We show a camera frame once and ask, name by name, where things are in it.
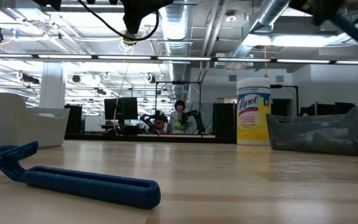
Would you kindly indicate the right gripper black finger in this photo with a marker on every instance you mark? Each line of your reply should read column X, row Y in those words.
column 319, row 9

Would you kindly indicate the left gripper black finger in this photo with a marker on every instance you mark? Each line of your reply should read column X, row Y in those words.
column 50, row 3
column 141, row 9

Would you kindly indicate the light grey plastic bin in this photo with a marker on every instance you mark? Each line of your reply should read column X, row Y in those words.
column 11, row 124

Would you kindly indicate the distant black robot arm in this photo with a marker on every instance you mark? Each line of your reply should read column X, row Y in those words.
column 154, row 119
column 197, row 116

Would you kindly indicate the long overhead light bar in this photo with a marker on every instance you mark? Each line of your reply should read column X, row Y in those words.
column 120, row 57

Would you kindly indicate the white building column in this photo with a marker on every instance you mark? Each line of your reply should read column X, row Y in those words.
column 52, row 87

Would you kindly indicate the white round ceiling sensor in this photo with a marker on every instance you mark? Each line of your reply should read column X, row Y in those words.
column 230, row 17

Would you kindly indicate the row of dark monitors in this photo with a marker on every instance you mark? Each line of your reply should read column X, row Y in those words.
column 328, row 109

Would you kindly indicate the black computer monitor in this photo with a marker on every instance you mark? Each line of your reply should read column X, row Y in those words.
column 121, row 108

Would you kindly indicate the person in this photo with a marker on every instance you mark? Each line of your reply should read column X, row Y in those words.
column 179, row 119

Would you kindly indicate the small black cabinet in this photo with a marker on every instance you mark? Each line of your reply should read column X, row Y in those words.
column 74, row 119

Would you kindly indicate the smoky dark translucent bin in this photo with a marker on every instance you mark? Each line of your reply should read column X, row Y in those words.
column 322, row 133

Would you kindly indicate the Lysol wipes canister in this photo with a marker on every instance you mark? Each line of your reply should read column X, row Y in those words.
column 253, row 124

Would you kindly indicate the tall black cabinet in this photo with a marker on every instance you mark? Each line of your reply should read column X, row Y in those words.
column 224, row 121

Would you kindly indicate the straight silver ventilation duct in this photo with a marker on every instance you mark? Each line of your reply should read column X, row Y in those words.
column 176, row 25

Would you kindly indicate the slanted silver ventilation duct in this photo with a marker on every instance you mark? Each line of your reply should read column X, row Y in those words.
column 269, row 12

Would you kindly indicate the distant black rig frame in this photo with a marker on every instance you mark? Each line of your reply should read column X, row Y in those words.
column 179, row 82

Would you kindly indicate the thin black stand frame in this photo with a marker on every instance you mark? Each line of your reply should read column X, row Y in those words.
column 287, row 86

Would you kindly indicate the black aluminium table frame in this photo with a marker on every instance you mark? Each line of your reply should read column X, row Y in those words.
column 135, row 138

